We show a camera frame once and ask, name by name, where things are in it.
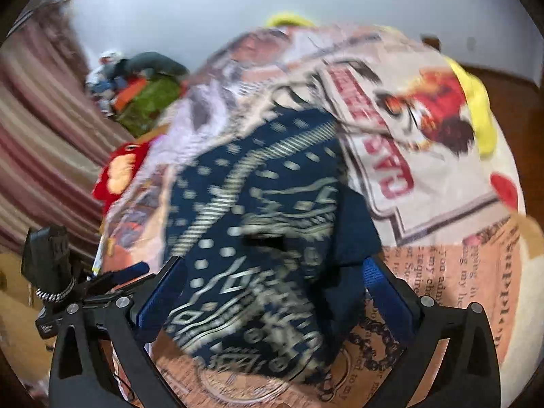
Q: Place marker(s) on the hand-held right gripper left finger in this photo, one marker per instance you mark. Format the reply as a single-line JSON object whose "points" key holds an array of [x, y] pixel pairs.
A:
{"points": [[163, 293]]}

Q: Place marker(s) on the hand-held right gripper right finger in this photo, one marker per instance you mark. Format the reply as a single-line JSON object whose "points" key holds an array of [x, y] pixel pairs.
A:
{"points": [[386, 289]]}

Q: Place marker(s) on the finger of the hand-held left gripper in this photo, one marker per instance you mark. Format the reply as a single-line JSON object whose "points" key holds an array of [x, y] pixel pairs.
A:
{"points": [[131, 272], [110, 287]]}

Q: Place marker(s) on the navy patterned garment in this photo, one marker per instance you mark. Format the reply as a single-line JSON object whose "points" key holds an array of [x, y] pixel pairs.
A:
{"points": [[255, 204]]}

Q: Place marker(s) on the red and yellow cloth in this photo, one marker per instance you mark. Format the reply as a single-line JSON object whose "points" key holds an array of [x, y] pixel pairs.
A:
{"points": [[121, 170]]}

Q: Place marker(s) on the striped curtain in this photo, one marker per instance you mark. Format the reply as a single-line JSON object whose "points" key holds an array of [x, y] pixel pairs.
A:
{"points": [[46, 136]]}

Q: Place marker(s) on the printed blanket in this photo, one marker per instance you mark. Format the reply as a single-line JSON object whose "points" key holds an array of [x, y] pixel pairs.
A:
{"points": [[425, 178]]}

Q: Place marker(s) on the olive green patterned cloth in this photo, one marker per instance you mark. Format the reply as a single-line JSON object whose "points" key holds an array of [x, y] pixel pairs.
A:
{"points": [[148, 102]]}

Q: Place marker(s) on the white and blue cloth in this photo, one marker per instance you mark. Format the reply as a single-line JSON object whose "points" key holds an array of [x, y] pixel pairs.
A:
{"points": [[104, 76]]}

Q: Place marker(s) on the yellow fleece sheet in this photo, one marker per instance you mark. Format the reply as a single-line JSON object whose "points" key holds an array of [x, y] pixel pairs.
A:
{"points": [[480, 106]]}

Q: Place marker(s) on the grey cloth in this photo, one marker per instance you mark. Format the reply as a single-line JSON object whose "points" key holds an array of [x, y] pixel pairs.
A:
{"points": [[155, 63]]}

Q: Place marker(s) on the wooden bedpost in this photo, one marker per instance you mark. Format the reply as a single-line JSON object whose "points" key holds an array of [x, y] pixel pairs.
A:
{"points": [[431, 41]]}

